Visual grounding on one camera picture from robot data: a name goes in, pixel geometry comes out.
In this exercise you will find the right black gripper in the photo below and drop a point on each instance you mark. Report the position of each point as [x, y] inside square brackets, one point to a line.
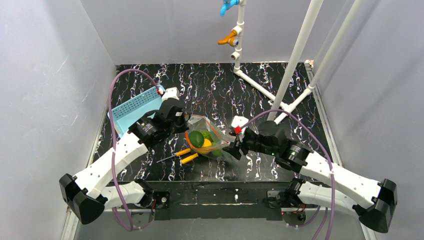
[241, 143]

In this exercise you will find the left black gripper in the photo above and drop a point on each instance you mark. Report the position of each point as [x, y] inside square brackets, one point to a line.
[180, 120]

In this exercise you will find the green grape bunch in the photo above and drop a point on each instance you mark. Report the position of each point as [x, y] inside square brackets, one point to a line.
[216, 153]

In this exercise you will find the yellow lemon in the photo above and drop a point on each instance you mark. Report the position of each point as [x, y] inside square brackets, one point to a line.
[207, 143]

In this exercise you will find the green avocado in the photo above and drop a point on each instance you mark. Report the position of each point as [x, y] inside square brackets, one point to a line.
[196, 138]

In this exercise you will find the clear zip top bag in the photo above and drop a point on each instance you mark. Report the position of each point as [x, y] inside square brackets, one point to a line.
[221, 138]

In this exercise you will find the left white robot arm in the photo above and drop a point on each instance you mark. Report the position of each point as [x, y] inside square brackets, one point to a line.
[91, 191]

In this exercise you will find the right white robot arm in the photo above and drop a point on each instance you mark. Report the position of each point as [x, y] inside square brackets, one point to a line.
[373, 202]

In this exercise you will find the light blue plastic basket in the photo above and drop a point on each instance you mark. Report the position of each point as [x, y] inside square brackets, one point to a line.
[125, 114]

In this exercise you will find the orange faucet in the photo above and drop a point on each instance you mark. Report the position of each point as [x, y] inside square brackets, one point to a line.
[231, 39]

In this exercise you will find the blue faucet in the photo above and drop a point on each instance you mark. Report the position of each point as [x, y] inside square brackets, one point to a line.
[226, 5]

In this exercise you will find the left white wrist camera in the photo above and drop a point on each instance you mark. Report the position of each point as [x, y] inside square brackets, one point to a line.
[169, 93]

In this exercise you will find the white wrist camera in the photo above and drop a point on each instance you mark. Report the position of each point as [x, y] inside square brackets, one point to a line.
[169, 93]
[237, 124]

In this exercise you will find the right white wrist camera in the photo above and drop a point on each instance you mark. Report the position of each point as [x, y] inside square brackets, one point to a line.
[237, 124]

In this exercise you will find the orange handle screwdriver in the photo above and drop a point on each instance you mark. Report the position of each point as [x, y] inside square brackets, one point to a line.
[177, 154]

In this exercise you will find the yellow handle screwdriver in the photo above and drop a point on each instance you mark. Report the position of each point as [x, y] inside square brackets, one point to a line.
[186, 158]

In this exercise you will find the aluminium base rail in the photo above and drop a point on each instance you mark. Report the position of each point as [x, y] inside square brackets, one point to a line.
[295, 203]

